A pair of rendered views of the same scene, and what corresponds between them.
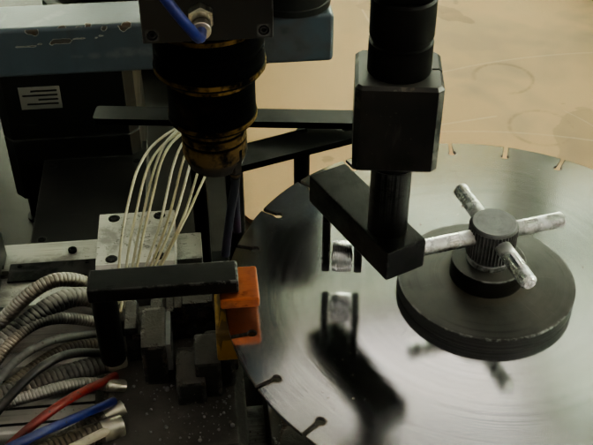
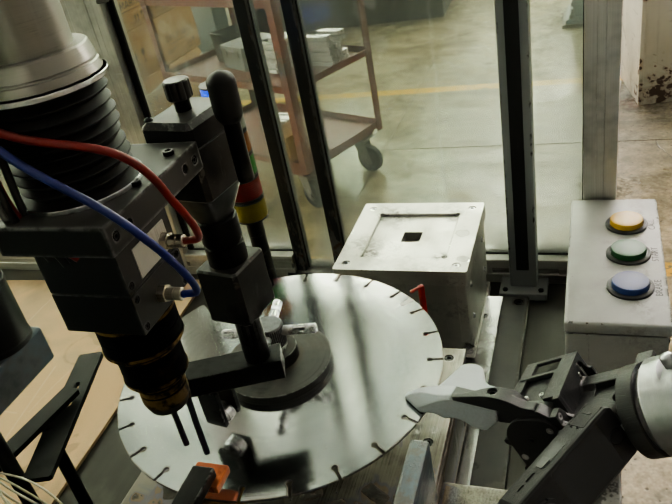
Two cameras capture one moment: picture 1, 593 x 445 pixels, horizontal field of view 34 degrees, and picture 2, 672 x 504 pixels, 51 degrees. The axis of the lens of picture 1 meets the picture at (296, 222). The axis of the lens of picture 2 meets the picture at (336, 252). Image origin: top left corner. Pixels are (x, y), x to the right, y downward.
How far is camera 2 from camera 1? 0.35 m
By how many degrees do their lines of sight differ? 50
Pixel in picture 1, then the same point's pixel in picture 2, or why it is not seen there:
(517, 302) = (305, 350)
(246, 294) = (221, 471)
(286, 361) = (277, 474)
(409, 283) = (260, 392)
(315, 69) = not seen: outside the picture
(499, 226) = (272, 323)
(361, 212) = (237, 364)
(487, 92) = not seen: hidden behind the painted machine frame
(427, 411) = (353, 415)
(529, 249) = not seen: hidden behind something
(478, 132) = (61, 380)
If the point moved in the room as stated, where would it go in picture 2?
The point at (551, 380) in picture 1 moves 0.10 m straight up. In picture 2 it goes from (359, 359) to (342, 276)
